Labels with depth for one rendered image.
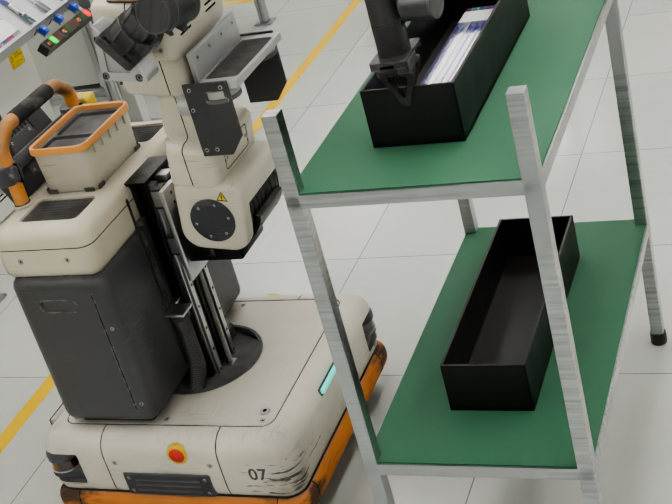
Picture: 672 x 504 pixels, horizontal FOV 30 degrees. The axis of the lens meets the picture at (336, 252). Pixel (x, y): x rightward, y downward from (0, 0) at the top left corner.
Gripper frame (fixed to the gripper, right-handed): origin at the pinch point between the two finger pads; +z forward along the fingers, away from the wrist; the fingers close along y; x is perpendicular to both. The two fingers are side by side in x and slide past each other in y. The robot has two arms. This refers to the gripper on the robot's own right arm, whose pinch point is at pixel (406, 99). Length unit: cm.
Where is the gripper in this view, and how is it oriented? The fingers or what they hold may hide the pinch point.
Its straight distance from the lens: 218.8
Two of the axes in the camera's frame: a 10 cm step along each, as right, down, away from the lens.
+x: -9.1, 0.5, 4.0
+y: 3.2, -5.2, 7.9
